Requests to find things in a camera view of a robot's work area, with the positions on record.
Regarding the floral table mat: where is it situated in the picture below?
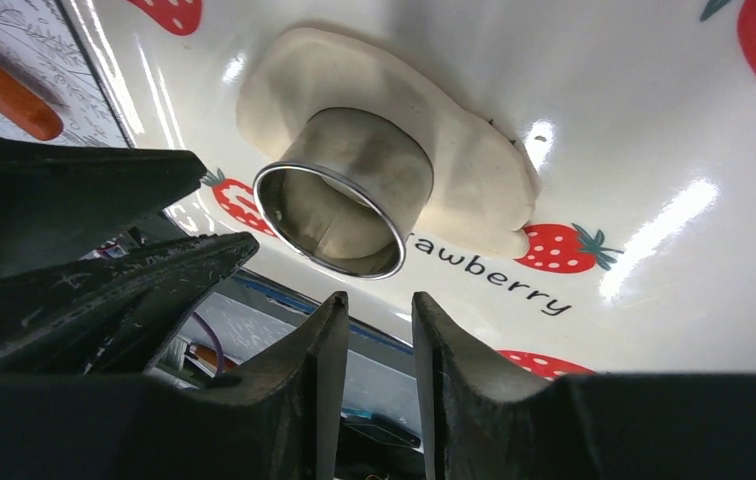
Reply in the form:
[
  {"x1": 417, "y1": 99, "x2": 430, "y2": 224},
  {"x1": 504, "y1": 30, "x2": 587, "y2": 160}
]
[{"x1": 0, "y1": 1, "x2": 128, "y2": 148}]

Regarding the small dough ball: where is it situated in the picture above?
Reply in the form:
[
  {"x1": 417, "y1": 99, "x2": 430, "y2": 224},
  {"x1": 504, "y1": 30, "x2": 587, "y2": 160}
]
[{"x1": 236, "y1": 27, "x2": 539, "y2": 259}]

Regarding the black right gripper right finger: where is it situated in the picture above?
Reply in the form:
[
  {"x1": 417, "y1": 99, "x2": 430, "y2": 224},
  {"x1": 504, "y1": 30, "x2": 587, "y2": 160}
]
[{"x1": 412, "y1": 292, "x2": 756, "y2": 479}]

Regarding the strawberry pattern rectangular tray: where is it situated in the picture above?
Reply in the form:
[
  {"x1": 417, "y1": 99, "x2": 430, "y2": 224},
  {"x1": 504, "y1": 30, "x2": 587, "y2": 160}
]
[{"x1": 64, "y1": 1, "x2": 756, "y2": 372}]

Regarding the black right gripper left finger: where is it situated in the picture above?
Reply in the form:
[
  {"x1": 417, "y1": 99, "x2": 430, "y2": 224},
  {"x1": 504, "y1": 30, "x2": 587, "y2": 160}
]
[{"x1": 0, "y1": 292, "x2": 349, "y2": 479}]

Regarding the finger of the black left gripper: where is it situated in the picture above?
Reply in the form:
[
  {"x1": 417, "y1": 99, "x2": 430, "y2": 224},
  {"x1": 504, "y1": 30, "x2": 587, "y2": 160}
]
[
  {"x1": 0, "y1": 233, "x2": 259, "y2": 375},
  {"x1": 0, "y1": 138, "x2": 206, "y2": 278}
]

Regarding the round metal cutter ring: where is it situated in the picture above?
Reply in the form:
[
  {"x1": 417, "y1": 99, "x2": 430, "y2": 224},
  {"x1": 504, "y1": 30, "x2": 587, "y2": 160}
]
[{"x1": 252, "y1": 107, "x2": 436, "y2": 281}]

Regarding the metal scraper orange handle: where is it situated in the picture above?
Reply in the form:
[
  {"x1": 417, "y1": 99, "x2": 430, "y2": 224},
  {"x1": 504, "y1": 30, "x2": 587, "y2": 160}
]
[{"x1": 0, "y1": 66, "x2": 64, "y2": 141}]

